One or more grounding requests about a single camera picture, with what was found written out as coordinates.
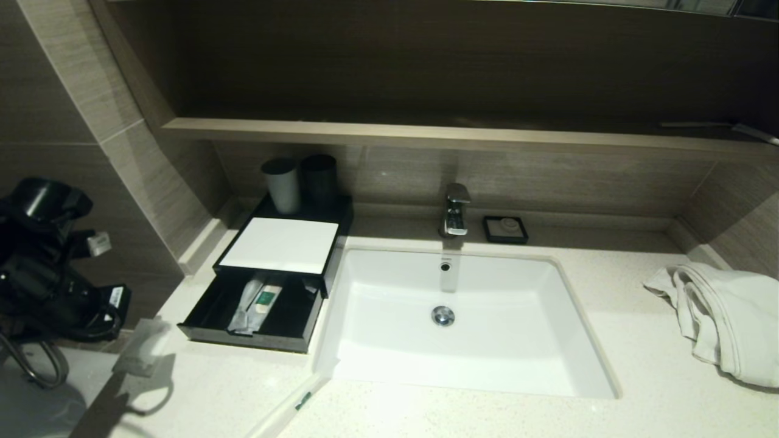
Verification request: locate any grey plastic cup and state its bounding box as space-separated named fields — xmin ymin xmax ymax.
xmin=262 ymin=158 xmax=302 ymax=215

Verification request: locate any long clear packet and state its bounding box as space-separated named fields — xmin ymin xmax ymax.
xmin=227 ymin=277 xmax=268 ymax=336

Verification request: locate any white ceramic sink basin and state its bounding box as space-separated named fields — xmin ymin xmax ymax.
xmin=313 ymin=246 xmax=621 ymax=400

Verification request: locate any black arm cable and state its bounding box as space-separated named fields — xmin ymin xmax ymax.
xmin=61 ymin=307 xmax=125 ymax=341

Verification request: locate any toothbrush with green mark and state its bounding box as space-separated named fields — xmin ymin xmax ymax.
xmin=243 ymin=371 xmax=332 ymax=438

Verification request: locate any chrome faucet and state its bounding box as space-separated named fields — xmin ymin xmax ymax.
xmin=439 ymin=184 xmax=471 ymax=238

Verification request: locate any black sliding drawer tray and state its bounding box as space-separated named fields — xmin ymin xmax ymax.
xmin=178 ymin=268 xmax=326 ymax=353

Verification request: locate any black square soap dish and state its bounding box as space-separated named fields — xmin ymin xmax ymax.
xmin=482 ymin=216 xmax=529 ymax=246

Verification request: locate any black drawer amenity box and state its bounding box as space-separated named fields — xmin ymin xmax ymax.
xmin=213 ymin=192 xmax=355 ymax=299

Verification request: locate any white crumpled towel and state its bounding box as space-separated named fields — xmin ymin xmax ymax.
xmin=642 ymin=263 xmax=779 ymax=388

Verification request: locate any small clear cotton packet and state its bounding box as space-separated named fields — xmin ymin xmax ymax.
xmin=113 ymin=318 xmax=173 ymax=378

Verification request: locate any wooden wall shelf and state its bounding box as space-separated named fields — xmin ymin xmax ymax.
xmin=164 ymin=119 xmax=779 ymax=162

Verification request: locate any black plastic cup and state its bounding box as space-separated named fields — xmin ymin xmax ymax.
xmin=302 ymin=155 xmax=338 ymax=204

